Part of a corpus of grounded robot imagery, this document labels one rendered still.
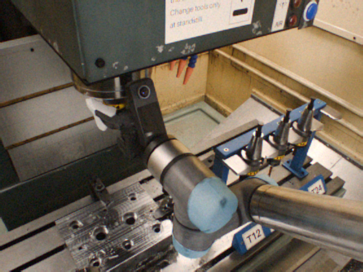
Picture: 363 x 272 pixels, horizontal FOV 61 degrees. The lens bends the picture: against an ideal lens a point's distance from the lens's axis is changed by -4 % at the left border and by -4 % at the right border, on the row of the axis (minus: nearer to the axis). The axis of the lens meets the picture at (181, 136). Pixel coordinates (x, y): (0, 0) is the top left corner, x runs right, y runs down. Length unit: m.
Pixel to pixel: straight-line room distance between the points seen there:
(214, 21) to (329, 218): 0.31
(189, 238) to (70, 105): 0.76
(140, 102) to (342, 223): 0.35
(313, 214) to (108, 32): 0.35
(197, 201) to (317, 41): 1.14
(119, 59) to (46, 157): 0.91
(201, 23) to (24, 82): 0.73
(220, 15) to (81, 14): 0.20
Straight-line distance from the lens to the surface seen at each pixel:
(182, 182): 0.48
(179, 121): 2.01
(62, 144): 1.26
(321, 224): 0.47
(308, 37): 1.51
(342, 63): 1.45
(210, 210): 0.45
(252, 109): 1.76
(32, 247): 1.11
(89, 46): 0.37
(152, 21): 0.40
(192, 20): 0.43
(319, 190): 1.26
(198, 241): 0.55
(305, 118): 0.98
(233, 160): 0.84
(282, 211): 0.52
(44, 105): 1.14
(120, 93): 0.58
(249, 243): 1.04
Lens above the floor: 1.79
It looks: 39 degrees down
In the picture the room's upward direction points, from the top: 3 degrees clockwise
